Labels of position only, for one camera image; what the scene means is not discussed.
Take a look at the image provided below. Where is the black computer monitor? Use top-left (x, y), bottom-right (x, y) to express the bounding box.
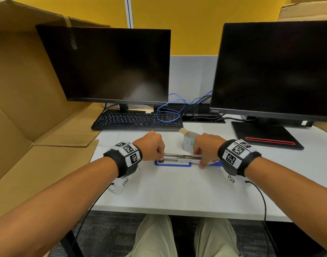
top-left (36, 24), bottom-right (171, 114)

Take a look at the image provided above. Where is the black wristband with marker tags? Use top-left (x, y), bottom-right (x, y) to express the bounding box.
top-left (103, 142), bottom-right (143, 178)
top-left (218, 139), bottom-right (262, 177)

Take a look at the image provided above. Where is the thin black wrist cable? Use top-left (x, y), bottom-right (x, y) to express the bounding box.
top-left (245, 180), bottom-right (280, 257)
top-left (69, 182), bottom-right (115, 257)

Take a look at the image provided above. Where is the person's leg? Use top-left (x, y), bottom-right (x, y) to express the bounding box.
top-left (194, 218), bottom-right (242, 257)
top-left (125, 214), bottom-right (179, 257)

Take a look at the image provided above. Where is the flat black dock box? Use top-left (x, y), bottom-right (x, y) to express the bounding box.
top-left (181, 103), bottom-right (226, 124)

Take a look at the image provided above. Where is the small cardboard box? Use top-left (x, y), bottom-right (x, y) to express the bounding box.
top-left (277, 0), bottom-right (327, 22)

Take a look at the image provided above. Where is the black cables bundle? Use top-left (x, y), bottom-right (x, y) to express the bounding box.
top-left (180, 95), bottom-right (243, 123)

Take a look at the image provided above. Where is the black monitor with red-striped base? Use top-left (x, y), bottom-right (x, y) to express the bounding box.
top-left (210, 21), bottom-right (327, 151)

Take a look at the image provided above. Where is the cardboard sheet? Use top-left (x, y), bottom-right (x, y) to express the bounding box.
top-left (313, 122), bottom-right (327, 137)

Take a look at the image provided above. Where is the black keyboard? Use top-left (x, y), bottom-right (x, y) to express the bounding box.
top-left (91, 109), bottom-right (184, 131)

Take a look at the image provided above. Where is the grey divider panel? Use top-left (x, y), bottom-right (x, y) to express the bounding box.
top-left (169, 55), bottom-right (219, 105)

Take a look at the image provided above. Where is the blue network cable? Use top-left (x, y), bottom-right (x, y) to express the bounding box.
top-left (156, 90), bottom-right (213, 123)

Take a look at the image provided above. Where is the person's left forearm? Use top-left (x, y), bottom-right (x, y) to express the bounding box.
top-left (0, 156), bottom-right (119, 257)

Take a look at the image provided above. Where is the person's left leg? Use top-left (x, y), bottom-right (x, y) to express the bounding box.
top-left (125, 214), bottom-right (179, 257)

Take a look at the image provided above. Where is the white partition post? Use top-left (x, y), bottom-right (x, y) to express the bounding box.
top-left (124, 0), bottom-right (134, 29)

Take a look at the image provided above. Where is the small green staple box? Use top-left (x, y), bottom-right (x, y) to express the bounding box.
top-left (179, 128), bottom-right (202, 154)

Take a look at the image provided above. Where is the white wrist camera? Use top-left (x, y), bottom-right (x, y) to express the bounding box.
top-left (109, 177), bottom-right (131, 196)
top-left (227, 173), bottom-right (247, 185)

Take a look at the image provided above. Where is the person's left hand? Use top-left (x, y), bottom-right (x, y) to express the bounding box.
top-left (133, 131), bottom-right (166, 162)

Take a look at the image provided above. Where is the person's right leg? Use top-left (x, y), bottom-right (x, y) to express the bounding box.
top-left (194, 218), bottom-right (242, 257)

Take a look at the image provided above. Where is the blue and silver stapler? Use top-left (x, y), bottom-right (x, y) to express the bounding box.
top-left (154, 153), bottom-right (223, 167)

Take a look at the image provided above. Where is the person's right hand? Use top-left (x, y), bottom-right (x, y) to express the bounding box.
top-left (193, 133), bottom-right (228, 169)

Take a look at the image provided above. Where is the large open cardboard box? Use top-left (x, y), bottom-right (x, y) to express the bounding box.
top-left (0, 0), bottom-right (110, 257)

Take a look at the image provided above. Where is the person's right forearm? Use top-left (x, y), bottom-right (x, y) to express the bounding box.
top-left (244, 157), bottom-right (327, 254)

